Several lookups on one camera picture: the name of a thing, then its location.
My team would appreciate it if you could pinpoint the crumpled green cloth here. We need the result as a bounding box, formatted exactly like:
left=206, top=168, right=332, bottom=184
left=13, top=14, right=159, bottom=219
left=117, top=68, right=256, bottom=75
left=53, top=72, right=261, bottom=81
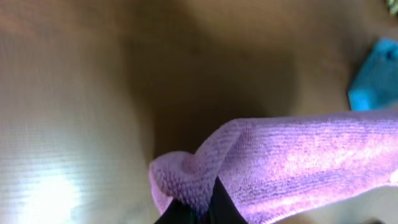
left=386, top=0, right=398, bottom=16

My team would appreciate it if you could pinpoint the purple microfiber cloth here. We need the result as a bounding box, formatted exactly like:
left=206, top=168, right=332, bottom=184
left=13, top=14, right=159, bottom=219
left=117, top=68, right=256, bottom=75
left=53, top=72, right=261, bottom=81
left=149, top=110, right=397, bottom=223

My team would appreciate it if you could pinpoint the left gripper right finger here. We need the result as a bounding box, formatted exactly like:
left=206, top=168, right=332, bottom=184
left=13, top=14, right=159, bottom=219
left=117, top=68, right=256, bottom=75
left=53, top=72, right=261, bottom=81
left=208, top=177, right=247, bottom=224

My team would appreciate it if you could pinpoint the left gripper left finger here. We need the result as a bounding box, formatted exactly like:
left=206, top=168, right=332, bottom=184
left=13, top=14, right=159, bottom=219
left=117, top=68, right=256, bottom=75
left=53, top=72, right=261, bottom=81
left=155, top=199, right=196, bottom=224

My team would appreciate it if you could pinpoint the crumpled blue cloth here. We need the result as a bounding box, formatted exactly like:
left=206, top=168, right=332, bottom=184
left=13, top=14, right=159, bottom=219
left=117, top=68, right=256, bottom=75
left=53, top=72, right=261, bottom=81
left=347, top=39, right=397, bottom=111

